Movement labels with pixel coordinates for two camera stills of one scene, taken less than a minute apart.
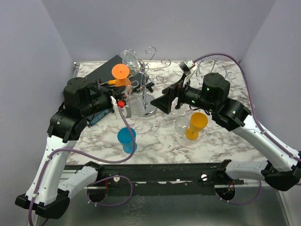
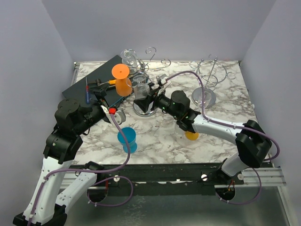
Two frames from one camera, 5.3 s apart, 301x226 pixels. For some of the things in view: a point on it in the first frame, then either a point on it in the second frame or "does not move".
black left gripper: (115, 92) → (102, 93)
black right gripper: (164, 101) → (144, 104)
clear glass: (136, 104) → (141, 91)
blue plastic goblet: (124, 136) does not move
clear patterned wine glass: (130, 58) does not move
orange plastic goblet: (121, 72) does not move
